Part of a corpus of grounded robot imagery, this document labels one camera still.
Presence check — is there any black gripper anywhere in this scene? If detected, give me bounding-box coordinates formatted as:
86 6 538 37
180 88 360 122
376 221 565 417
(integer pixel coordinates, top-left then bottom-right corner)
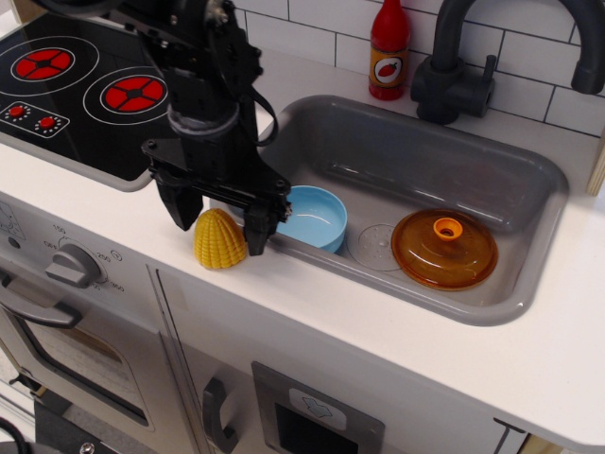
142 130 290 256

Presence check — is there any yellow toy corn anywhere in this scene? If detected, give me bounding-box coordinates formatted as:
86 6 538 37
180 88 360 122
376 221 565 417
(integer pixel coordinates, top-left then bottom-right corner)
193 208 247 270

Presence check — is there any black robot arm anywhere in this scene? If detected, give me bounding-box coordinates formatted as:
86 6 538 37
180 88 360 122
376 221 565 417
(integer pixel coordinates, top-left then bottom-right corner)
40 1 291 256

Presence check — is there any light blue bowl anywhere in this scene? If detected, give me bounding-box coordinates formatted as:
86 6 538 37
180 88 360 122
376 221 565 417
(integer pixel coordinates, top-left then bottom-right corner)
277 185 348 253

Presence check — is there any clear sink drain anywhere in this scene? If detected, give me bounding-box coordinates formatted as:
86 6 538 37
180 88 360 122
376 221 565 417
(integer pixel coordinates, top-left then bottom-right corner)
357 224 400 271

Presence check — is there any grey plastic sink basin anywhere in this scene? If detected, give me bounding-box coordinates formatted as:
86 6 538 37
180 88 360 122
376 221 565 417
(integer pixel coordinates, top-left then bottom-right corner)
260 96 568 326

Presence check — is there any grey oven knob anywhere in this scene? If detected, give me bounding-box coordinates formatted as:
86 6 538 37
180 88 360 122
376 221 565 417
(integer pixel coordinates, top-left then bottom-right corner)
45 243 102 288

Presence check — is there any black toy stovetop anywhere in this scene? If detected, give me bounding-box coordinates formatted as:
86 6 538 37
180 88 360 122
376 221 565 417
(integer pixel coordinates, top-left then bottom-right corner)
1 14 203 192

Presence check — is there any oven door with window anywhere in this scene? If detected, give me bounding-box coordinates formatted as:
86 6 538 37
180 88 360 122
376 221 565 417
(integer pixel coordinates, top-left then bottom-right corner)
1 271 198 453

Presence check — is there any grey dishwasher panel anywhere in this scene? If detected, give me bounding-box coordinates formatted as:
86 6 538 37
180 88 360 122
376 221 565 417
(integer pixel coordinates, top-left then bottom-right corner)
251 361 385 454

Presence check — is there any orange transparent pot lid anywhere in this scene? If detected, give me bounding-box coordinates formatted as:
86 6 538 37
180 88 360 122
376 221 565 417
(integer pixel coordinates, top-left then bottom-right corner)
390 209 498 291

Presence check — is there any red ketchup bottle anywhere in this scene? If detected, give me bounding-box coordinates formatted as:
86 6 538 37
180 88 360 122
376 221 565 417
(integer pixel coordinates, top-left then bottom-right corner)
369 0 411 100

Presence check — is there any black toy faucet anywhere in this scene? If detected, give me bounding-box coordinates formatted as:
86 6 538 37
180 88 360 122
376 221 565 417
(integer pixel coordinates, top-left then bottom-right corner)
410 0 604 125

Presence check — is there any grey oven door handle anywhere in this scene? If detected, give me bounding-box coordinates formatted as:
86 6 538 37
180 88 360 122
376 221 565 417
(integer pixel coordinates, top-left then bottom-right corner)
1 271 82 329

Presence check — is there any grey cabinet door handle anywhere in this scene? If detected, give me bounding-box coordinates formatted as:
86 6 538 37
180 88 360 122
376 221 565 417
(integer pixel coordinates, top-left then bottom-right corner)
201 377 238 453

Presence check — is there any black cable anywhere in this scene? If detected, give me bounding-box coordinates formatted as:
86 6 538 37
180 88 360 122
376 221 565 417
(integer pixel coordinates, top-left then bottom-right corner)
0 415 37 454

